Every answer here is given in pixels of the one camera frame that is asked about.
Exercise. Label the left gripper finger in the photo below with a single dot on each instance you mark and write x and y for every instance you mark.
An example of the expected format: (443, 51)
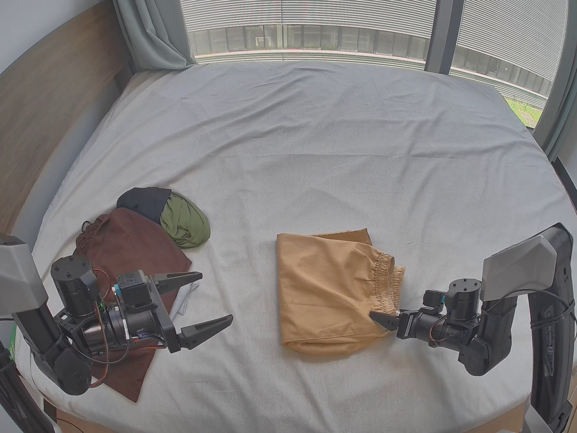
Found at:
(176, 282)
(200, 332)

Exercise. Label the brown shorts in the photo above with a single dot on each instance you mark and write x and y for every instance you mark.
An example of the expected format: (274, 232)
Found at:
(130, 250)

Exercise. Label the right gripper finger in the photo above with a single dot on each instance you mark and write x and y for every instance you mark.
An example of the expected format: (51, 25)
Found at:
(386, 321)

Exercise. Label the green garment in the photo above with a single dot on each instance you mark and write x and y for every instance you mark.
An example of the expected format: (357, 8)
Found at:
(185, 219)

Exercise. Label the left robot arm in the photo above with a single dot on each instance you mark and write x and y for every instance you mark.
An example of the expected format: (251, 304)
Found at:
(72, 287)

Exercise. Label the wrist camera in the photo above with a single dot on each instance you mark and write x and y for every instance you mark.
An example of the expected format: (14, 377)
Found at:
(435, 299)
(133, 291)

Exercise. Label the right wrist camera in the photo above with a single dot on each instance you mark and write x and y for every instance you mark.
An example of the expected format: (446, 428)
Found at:
(435, 299)

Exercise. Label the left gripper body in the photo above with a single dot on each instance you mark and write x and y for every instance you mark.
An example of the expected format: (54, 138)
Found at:
(139, 329)

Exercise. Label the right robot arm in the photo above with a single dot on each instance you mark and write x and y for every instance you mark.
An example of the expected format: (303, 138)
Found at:
(518, 264)

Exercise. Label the window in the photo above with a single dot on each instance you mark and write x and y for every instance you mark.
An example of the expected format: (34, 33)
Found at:
(315, 7)

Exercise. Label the tan trousers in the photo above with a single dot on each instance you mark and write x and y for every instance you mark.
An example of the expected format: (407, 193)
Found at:
(324, 296)

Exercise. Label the white garment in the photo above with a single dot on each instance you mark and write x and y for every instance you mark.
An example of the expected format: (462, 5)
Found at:
(185, 298)

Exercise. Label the grey-green curtain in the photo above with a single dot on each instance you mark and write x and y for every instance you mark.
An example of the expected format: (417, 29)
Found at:
(144, 25)
(569, 106)

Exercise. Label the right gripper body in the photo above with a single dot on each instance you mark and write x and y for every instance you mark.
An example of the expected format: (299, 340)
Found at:
(423, 327)

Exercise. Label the black garment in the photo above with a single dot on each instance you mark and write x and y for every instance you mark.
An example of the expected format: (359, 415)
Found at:
(139, 203)

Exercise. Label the bed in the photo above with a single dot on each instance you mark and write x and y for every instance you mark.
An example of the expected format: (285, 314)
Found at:
(315, 129)

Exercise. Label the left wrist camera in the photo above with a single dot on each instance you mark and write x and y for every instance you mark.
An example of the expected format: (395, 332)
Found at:
(133, 291)

